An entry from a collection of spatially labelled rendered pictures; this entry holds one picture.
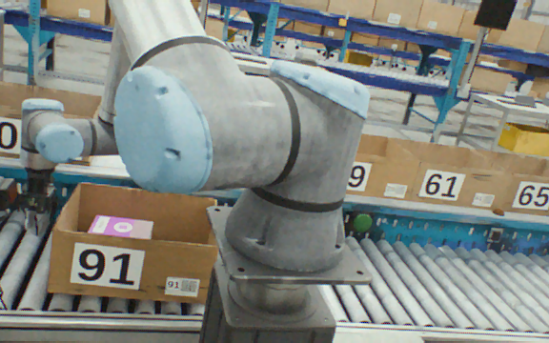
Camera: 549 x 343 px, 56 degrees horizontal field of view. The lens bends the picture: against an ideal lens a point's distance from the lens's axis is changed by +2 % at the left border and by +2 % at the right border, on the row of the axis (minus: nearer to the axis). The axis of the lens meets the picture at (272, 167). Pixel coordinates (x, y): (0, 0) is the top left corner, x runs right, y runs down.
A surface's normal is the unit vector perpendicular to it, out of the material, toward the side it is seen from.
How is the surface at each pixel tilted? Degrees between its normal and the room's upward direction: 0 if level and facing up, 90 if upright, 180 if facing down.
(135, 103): 92
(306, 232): 70
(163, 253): 90
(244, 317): 0
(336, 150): 90
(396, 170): 90
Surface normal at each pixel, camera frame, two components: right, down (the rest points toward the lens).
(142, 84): -0.76, 0.11
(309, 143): 0.59, 0.22
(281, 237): -0.09, -0.04
